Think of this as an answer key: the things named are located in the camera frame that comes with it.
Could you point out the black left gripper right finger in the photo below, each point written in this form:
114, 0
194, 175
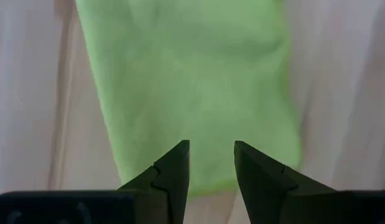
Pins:
261, 183

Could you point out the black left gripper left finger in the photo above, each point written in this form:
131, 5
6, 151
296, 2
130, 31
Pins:
175, 174

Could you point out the lime green microfiber towel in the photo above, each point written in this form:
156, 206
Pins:
186, 93

